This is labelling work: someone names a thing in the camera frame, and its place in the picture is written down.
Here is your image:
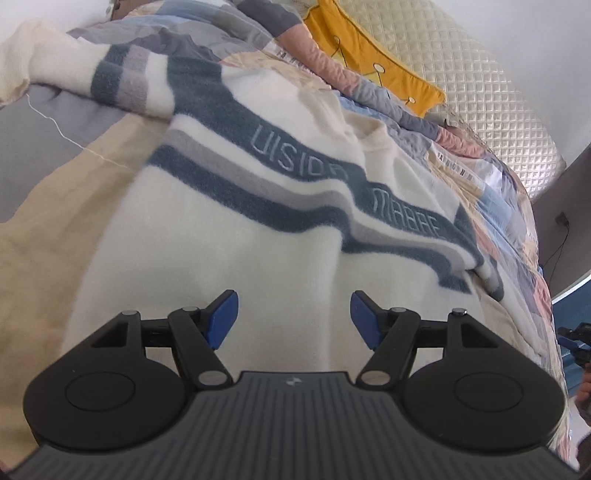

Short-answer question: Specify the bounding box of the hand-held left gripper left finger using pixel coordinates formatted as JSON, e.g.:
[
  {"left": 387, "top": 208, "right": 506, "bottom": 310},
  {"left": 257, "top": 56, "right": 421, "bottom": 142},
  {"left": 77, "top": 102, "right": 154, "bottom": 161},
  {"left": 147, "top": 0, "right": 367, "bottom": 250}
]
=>
[{"left": 88, "top": 290, "right": 239, "bottom": 389}]

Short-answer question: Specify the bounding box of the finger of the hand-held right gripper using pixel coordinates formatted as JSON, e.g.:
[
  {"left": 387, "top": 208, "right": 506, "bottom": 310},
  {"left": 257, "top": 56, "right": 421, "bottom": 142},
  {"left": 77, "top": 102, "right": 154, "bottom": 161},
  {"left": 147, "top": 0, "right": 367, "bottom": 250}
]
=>
[{"left": 556, "top": 325, "right": 579, "bottom": 354}]

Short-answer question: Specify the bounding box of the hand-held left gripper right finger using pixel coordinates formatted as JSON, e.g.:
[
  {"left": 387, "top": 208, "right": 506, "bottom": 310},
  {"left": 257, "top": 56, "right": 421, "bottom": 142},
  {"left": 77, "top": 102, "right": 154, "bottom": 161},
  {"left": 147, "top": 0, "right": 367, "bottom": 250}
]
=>
[{"left": 351, "top": 291, "right": 504, "bottom": 389}]

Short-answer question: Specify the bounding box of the cream striped sweater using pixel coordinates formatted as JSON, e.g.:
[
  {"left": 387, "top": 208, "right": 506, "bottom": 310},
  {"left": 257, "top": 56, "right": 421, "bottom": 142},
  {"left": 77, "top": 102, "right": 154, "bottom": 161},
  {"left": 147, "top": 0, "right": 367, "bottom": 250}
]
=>
[{"left": 0, "top": 19, "right": 505, "bottom": 393}]

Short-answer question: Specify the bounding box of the blue panel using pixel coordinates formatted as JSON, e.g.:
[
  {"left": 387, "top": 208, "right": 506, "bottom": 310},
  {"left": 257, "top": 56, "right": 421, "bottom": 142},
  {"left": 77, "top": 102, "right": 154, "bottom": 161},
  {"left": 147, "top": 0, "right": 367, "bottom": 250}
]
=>
[{"left": 551, "top": 271, "right": 591, "bottom": 393}]

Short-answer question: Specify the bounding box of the checkered patchwork quilt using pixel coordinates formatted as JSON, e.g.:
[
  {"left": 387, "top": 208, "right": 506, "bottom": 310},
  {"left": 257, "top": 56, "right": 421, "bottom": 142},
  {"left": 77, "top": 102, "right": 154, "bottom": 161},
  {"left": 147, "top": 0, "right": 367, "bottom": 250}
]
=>
[{"left": 0, "top": 0, "right": 568, "bottom": 469}]

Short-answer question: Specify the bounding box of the yellow crown pillow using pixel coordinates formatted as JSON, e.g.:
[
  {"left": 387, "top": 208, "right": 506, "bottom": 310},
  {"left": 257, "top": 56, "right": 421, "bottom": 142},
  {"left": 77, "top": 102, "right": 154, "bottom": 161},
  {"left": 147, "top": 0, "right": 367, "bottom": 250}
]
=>
[{"left": 302, "top": 0, "right": 446, "bottom": 117}]

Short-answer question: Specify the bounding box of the cream quilted headboard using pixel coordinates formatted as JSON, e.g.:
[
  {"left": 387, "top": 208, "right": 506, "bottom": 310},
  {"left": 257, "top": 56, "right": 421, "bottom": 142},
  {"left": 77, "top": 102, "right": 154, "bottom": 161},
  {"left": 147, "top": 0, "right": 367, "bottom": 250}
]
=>
[{"left": 337, "top": 0, "right": 568, "bottom": 200}]

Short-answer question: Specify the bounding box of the black plug with cable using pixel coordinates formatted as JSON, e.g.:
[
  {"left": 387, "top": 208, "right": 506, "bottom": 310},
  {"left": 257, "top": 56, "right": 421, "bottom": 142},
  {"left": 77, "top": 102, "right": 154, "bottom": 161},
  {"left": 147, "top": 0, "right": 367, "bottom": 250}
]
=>
[{"left": 541, "top": 211, "right": 572, "bottom": 273}]

